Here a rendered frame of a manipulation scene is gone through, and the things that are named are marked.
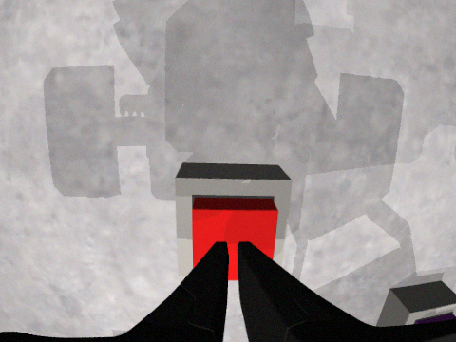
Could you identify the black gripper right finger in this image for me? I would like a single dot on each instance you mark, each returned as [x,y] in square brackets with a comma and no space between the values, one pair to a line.
[276,307]

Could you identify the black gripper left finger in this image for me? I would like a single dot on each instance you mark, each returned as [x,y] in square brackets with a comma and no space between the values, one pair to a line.
[194,312]

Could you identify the red button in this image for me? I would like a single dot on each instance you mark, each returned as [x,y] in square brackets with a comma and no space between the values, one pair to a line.
[233,203]

